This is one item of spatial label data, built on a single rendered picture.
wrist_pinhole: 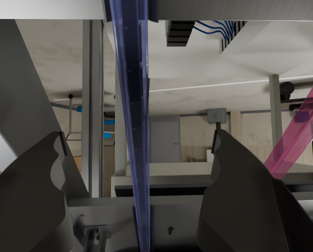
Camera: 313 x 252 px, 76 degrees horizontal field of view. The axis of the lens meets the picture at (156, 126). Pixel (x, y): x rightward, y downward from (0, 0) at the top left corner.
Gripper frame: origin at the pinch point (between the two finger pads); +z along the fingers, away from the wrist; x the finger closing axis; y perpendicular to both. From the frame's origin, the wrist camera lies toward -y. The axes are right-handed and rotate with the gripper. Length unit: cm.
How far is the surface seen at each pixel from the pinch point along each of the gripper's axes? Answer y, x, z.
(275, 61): 9, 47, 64
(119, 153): 28.7, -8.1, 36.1
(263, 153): 368, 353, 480
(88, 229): 16.6, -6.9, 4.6
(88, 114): 13.1, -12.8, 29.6
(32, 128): 1.1, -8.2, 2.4
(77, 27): 3, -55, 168
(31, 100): -0.7, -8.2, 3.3
